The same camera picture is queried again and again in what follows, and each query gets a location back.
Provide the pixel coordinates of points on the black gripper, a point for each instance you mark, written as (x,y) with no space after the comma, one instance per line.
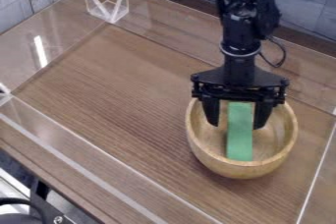
(241,81)

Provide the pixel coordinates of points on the green stick block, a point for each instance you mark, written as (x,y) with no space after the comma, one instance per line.
(239,131)

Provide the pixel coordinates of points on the wooden bowl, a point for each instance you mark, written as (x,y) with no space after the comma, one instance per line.
(273,141)

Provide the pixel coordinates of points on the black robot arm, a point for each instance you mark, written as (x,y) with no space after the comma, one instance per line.
(249,22)

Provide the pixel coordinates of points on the clear acrylic corner bracket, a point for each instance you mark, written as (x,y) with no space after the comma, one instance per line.
(109,11)

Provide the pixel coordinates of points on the black table frame bracket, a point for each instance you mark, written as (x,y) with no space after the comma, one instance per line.
(25,205)

